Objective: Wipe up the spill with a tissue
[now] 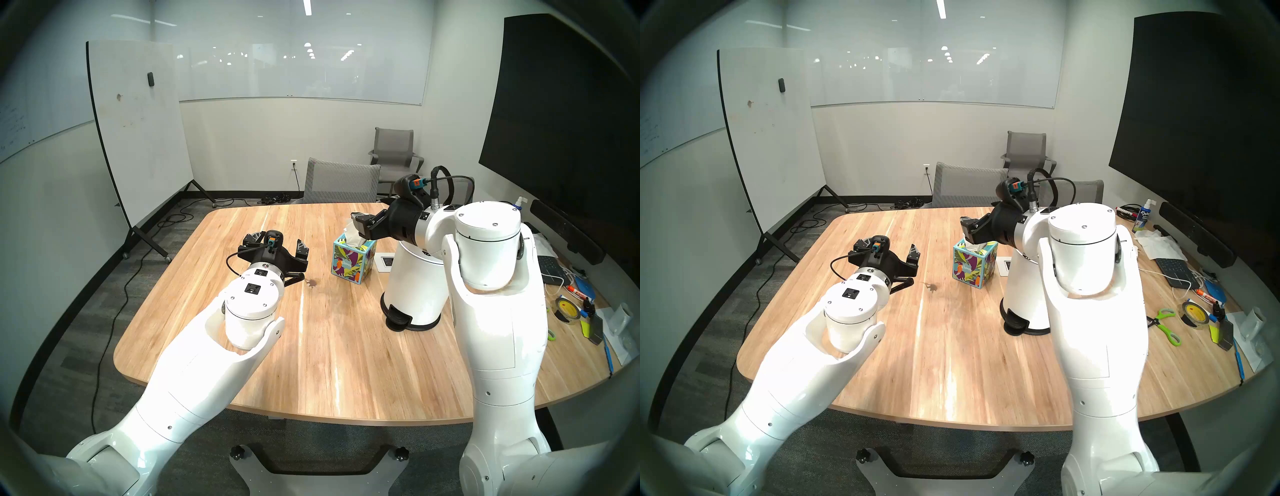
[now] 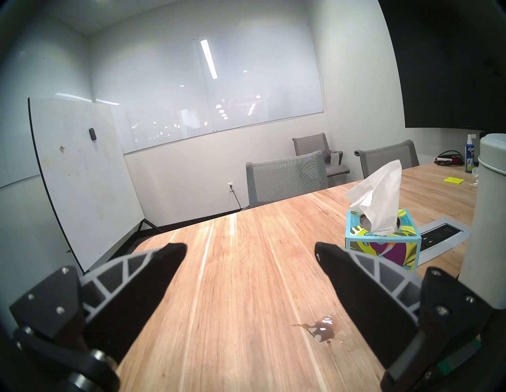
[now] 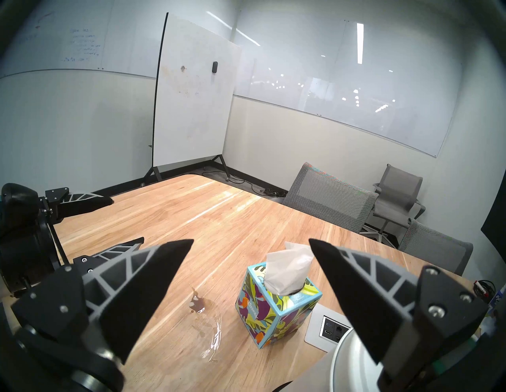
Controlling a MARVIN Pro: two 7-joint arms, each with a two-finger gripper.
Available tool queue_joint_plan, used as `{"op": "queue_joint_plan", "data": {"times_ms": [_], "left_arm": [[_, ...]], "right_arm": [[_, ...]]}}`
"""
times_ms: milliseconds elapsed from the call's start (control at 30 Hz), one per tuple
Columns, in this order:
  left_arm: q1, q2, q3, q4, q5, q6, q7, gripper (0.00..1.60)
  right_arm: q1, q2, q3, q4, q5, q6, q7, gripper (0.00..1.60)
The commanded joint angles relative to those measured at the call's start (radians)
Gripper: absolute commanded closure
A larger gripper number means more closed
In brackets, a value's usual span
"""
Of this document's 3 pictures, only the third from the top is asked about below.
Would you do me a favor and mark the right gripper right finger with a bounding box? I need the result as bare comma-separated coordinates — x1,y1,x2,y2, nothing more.
308,238,488,391

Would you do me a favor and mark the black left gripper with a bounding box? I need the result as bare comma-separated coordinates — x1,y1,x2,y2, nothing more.
0,183,145,298

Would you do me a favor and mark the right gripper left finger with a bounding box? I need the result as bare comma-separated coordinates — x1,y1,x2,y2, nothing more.
11,239,194,365

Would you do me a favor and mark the colourful patterned tissue box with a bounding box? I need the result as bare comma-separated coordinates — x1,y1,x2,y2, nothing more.
236,262,323,350

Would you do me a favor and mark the brown liquid spill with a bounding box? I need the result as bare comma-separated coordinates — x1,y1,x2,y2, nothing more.
187,285,224,362

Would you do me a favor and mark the white table outlet plate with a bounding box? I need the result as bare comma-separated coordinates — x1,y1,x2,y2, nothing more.
304,303,352,353

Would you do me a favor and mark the wide grey mesh chair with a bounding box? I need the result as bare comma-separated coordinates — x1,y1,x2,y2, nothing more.
283,162,380,234

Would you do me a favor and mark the grey swivel office chair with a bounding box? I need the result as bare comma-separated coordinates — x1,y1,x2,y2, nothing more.
360,164,427,241

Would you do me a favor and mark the whiteboard cleaner spray bottle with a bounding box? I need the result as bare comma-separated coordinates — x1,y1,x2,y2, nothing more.
490,284,506,313

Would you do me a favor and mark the rolling whiteboard on stand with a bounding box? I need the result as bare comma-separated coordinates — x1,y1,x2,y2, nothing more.
140,12,243,188

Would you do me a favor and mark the bundle of floor cables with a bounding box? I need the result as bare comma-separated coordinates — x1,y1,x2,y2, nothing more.
202,168,289,198

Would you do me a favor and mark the wall whiteboard with writing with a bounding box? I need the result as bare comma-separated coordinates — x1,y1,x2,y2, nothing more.
0,0,238,79

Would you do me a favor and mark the long glass wall board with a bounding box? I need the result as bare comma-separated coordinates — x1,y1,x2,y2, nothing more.
232,16,464,158

